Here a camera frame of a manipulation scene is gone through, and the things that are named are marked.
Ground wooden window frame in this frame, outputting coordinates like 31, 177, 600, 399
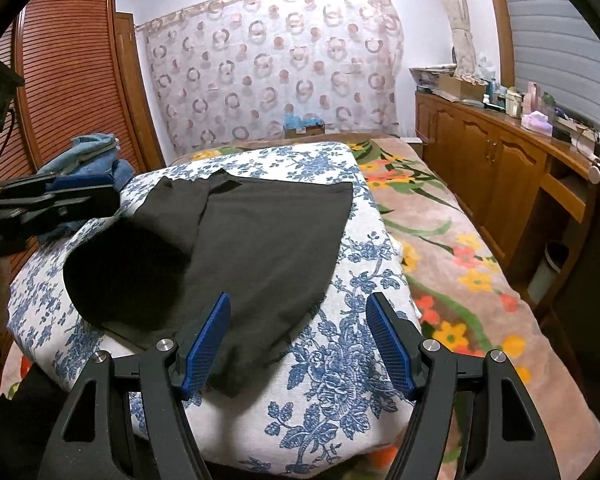
480, 0, 520, 87

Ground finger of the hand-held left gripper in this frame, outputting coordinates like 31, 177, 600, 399
0, 186, 122, 242
0, 174, 116, 202

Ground lace curtain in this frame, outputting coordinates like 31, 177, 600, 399
432, 0, 477, 78

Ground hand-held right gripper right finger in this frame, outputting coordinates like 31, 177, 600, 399
366, 291, 562, 480

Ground stack of papers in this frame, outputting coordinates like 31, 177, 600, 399
410, 63, 456, 92

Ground black pants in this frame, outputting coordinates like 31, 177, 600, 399
62, 169, 355, 397

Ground grey window blind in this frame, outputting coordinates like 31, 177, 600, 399
495, 0, 600, 133

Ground blue plastic bag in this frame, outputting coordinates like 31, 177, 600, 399
284, 112, 323, 129

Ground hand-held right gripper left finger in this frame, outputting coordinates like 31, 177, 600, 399
39, 292, 232, 480

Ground blue clothes pile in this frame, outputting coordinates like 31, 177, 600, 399
36, 132, 137, 243

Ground wooden cabinet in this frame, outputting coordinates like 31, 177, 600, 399
414, 87, 600, 311

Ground wooden louvered wardrobe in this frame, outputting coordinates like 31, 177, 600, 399
0, 0, 166, 286

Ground open cardboard box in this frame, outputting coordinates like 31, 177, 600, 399
437, 75, 487, 102

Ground white trash bin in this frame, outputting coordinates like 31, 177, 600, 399
527, 242, 571, 304

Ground flowered beige blanket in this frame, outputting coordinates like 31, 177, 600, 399
0, 132, 600, 480

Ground circle patterned curtain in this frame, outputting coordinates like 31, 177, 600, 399
135, 0, 406, 158

